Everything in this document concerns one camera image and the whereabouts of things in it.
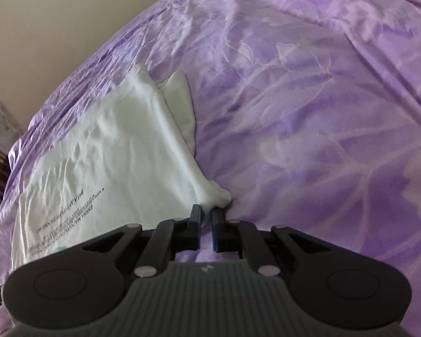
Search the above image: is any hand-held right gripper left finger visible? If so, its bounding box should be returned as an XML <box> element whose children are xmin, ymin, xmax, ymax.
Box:
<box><xmin>81</xmin><ymin>204</ymin><xmax>203</xmax><ymax>278</ymax></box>

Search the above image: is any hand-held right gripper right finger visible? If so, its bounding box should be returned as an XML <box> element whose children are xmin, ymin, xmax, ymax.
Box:
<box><xmin>211</xmin><ymin>208</ymin><xmax>333</xmax><ymax>276</ymax></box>

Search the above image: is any white printed sweatshirt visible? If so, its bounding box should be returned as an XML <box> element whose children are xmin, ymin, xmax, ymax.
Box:
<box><xmin>12</xmin><ymin>64</ymin><xmax>232</xmax><ymax>268</ymax></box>

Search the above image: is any bed with purple sheet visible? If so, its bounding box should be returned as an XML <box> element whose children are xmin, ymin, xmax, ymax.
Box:
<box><xmin>0</xmin><ymin>0</ymin><xmax>421</xmax><ymax>337</ymax></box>

